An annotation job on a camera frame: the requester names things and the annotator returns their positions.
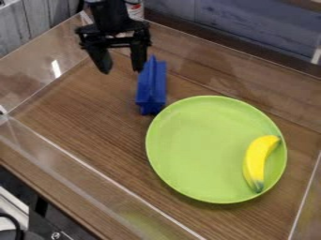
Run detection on black cable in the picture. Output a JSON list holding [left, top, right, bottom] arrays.
[[0, 213, 26, 240]]

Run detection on green plate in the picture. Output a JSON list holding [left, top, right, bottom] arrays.
[[146, 96, 289, 204]]

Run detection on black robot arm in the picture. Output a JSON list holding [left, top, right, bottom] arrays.
[[75, 0, 151, 74]]

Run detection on yellow toy banana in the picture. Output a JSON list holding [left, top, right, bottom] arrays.
[[242, 135, 281, 193]]

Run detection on clear acrylic enclosure wall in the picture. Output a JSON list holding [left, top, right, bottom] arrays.
[[0, 12, 321, 240]]

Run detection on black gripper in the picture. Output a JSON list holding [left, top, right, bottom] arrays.
[[75, 21, 151, 74]]

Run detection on blue star-shaped block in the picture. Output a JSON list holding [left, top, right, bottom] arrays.
[[135, 55, 167, 115]]

